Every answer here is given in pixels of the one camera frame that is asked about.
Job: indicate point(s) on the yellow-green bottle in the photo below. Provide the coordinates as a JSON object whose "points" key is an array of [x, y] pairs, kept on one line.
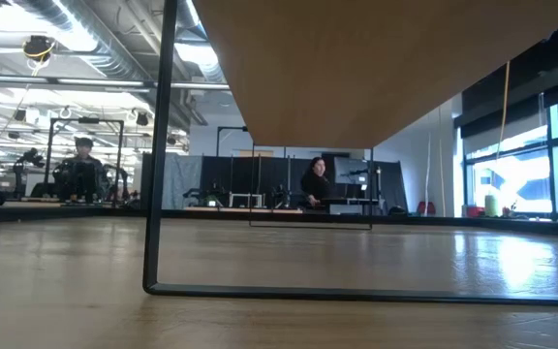
{"points": [[491, 206]]}

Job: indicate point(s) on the large glass window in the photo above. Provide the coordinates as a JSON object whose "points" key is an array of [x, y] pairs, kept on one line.
{"points": [[516, 179]]}

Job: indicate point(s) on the black curtain partition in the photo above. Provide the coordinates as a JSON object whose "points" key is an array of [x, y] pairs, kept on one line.
{"points": [[269, 177]]}

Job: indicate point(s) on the wooden riser shelf black legs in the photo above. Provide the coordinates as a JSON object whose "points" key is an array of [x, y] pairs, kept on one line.
{"points": [[356, 72]]}

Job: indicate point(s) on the black background robot arm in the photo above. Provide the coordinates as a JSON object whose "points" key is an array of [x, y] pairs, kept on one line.
{"points": [[29, 160]]}

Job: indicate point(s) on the red seat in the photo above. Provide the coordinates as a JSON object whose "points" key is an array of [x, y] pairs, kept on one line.
{"points": [[425, 208]]}

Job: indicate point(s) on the person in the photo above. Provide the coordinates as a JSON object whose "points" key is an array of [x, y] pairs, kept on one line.
{"points": [[315, 186], [80, 174]]}

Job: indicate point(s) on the grey curtain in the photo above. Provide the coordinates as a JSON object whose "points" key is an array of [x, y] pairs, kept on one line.
{"points": [[182, 179]]}

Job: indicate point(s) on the black metal table frame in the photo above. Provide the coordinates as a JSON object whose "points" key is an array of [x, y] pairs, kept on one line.
{"points": [[502, 224]]}

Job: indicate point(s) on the computer monitor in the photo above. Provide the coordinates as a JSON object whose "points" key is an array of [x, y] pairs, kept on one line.
{"points": [[349, 170]]}

